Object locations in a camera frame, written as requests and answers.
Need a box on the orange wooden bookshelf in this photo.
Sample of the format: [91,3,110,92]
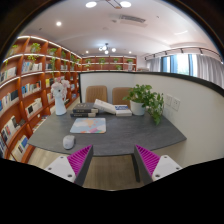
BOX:
[0,36,137,163]

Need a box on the dark book stack bottom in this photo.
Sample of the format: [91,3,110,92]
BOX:
[70,113,96,118]

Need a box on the right tan chair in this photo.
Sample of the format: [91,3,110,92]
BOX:
[112,87,130,106]

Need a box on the globe ceiling chandelier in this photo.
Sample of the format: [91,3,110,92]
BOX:
[98,43,116,54]

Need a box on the white vase with pink flowers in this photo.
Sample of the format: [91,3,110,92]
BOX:
[51,80,70,116]

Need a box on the dark book stack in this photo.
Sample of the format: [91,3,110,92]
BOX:
[70,113,96,118]
[73,103,98,113]

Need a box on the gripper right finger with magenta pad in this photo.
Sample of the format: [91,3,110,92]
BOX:
[134,145,182,185]

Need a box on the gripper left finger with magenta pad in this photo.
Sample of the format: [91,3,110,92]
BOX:
[45,145,93,186]

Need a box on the green potted plant white pot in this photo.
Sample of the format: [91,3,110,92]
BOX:
[124,84,164,125]

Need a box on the white leaning book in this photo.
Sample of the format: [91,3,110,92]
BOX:
[94,99,116,114]

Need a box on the grey window curtain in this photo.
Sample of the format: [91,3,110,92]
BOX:
[146,54,224,89]

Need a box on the dark book stack top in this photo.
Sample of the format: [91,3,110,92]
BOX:
[73,103,98,113]

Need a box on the tan chair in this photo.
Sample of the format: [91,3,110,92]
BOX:
[112,87,130,106]
[85,85,107,103]

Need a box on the left tan chair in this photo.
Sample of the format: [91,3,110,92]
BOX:
[85,85,107,103]

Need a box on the white blue flat book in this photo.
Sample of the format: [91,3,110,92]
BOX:
[115,105,132,116]

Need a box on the white wall socket panel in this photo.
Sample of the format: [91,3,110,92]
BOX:
[165,94,180,111]

